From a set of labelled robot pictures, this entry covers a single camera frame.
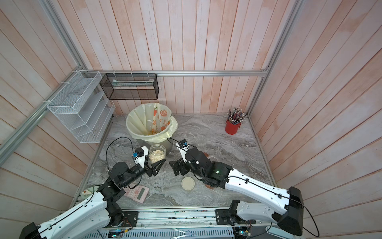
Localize white wire mesh shelf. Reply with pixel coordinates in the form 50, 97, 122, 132
47, 71, 115, 143

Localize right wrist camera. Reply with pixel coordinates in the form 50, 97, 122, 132
176, 139, 189, 163

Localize grey trash bin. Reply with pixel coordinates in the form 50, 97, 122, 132
136, 139, 173, 155

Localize oatmeal jar with cream lid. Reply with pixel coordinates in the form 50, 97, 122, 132
149, 144, 166, 164

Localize black wire mesh basket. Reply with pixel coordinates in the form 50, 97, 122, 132
100, 73, 159, 100

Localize horizontal aluminium frame bar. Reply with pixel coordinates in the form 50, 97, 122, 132
85, 70, 268, 77

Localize pink calculator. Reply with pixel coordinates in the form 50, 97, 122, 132
124, 185, 149, 204

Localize cream jar lid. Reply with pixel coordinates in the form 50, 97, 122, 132
181, 177, 195, 191

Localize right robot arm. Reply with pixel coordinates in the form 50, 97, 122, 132
169, 147, 304, 236

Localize oatmeal jar with brown lid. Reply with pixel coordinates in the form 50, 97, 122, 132
208, 156, 220, 163

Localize bundle of pencils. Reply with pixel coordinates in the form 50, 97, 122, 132
227, 108, 247, 125

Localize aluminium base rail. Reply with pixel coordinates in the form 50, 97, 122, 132
52, 206, 300, 239

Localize pale green tape dispenser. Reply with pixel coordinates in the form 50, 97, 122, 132
80, 188, 94, 199

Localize red pencil cup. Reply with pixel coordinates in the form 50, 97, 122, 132
225, 120, 241, 135

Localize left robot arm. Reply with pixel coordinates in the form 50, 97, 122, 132
19, 158, 166, 239

